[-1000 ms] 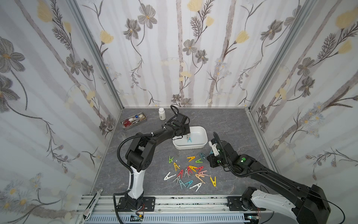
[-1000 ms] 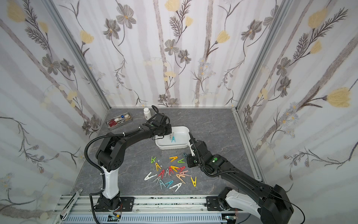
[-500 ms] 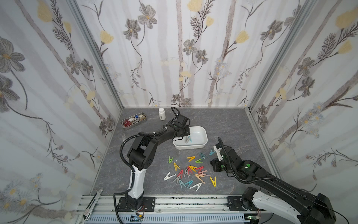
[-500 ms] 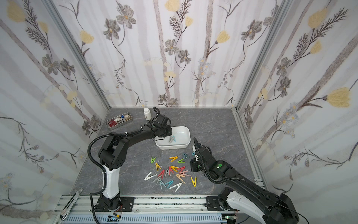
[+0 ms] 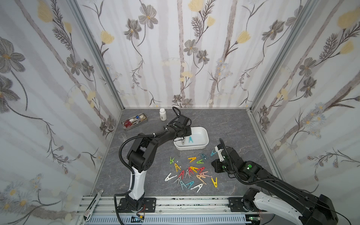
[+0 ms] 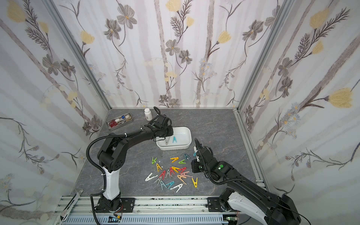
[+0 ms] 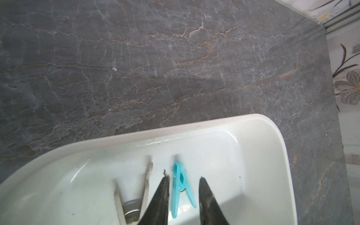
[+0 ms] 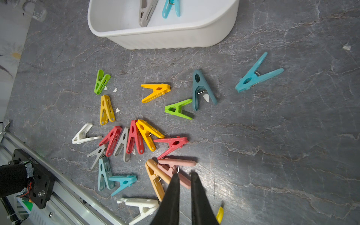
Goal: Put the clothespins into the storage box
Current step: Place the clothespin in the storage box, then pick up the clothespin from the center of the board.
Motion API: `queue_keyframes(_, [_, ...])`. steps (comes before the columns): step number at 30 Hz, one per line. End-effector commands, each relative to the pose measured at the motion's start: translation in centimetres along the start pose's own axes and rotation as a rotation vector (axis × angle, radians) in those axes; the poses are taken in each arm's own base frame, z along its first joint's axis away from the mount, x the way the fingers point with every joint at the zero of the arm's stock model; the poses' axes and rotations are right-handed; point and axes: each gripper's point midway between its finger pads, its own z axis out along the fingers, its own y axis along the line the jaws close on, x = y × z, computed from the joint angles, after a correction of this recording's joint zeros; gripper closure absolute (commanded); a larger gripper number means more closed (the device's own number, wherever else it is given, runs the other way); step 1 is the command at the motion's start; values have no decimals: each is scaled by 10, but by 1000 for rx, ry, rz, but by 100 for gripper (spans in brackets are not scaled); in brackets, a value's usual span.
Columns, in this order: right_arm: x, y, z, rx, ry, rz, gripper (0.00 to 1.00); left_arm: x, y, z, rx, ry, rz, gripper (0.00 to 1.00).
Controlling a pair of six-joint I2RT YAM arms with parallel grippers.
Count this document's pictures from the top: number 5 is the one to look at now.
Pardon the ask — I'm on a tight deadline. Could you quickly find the yellow clothespin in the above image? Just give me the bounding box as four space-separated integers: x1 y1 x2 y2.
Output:
190 166 198 173
174 163 181 172
211 177 218 188
188 157 197 163

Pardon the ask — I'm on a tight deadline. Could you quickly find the white clothespin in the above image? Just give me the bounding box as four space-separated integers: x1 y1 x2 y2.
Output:
191 183 204 193
164 172 177 182

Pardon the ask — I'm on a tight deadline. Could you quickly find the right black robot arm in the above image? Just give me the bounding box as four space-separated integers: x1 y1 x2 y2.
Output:
211 139 339 225

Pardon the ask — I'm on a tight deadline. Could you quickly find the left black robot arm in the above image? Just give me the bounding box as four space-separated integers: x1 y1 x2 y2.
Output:
118 106 192 212

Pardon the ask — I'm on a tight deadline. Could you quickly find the white storage box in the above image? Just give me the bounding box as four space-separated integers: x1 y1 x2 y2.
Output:
173 127 209 151

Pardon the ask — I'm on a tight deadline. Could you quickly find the white pill bottle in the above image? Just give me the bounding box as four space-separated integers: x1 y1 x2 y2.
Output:
159 108 167 121

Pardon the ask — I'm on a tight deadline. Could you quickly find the dark teal clothespin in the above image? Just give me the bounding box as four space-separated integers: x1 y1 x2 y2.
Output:
201 153 208 161

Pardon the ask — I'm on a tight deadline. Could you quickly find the pink clothespin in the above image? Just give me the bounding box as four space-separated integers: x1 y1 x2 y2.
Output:
199 171 212 177

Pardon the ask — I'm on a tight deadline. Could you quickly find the tan clothespin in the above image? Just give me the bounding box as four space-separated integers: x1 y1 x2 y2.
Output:
196 175 206 185

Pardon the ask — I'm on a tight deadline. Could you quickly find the white clothespin bottom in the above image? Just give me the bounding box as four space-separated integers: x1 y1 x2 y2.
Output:
191 183 204 193

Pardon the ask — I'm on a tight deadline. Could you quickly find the teal clothespin bottom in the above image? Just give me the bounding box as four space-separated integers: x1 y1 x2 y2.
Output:
185 181 195 189

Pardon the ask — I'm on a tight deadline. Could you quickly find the red clothespin pile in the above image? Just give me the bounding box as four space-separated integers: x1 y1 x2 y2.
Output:
178 170 185 179

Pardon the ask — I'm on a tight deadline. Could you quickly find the metal tray with tools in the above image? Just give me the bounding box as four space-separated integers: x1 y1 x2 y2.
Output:
121 113 148 131

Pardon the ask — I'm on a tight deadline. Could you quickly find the aluminium front rail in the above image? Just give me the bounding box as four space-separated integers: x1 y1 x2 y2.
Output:
75 195 310 225

